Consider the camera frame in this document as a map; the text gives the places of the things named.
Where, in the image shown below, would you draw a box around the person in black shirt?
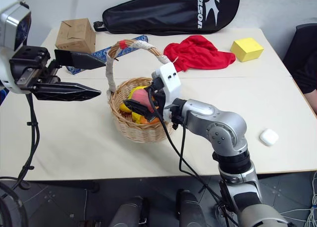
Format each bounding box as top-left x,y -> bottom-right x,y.
282,23 -> 317,117

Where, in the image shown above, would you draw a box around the white earbud case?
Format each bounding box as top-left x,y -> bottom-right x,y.
259,128 -> 279,147

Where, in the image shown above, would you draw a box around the pink peach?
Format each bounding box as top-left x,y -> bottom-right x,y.
131,88 -> 152,113

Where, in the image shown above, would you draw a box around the white floor cables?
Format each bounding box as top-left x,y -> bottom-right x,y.
279,172 -> 317,227

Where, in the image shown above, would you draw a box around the left gripper ribbed black finger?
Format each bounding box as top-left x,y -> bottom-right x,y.
32,81 -> 102,101

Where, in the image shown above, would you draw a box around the black hose loop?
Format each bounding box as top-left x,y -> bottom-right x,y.
0,181 -> 28,227

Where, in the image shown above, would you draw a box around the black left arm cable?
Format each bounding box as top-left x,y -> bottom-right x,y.
0,92 -> 41,190

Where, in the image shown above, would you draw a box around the long blue patterned box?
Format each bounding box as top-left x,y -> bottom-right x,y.
65,34 -> 151,76

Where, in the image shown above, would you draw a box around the wicker basket with wrapped handle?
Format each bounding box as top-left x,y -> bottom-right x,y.
106,39 -> 174,144

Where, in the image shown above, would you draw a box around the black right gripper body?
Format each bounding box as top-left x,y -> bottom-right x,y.
148,77 -> 166,117

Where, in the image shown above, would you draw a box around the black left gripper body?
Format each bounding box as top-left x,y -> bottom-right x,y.
9,45 -> 61,91

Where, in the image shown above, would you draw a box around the yellow cube block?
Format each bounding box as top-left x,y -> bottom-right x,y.
230,37 -> 265,63

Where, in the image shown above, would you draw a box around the right gripper ribbed black finger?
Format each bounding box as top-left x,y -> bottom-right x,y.
122,99 -> 156,122

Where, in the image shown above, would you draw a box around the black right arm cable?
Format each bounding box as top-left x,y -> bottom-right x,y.
147,88 -> 240,227

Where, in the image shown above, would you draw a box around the red cloth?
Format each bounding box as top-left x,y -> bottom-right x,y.
163,35 -> 237,73

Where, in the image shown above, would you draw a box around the orange fruit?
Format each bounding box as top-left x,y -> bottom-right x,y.
139,116 -> 160,126

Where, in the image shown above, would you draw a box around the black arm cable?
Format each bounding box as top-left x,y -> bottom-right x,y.
147,88 -> 240,227
0,92 -> 41,190

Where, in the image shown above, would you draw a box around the black racket bag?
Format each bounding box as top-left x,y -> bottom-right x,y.
93,0 -> 241,37

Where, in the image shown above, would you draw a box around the dark rounded robot part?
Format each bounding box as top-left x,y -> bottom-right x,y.
108,195 -> 151,227
175,189 -> 211,227

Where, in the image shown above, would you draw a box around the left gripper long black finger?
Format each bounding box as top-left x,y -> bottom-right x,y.
54,49 -> 107,71

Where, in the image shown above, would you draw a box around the brown cardboard box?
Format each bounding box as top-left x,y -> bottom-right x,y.
54,17 -> 97,54

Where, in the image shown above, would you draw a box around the yellow fruit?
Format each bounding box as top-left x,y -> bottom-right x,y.
119,88 -> 144,125

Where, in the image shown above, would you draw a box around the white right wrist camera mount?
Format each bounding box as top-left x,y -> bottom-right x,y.
151,62 -> 183,109

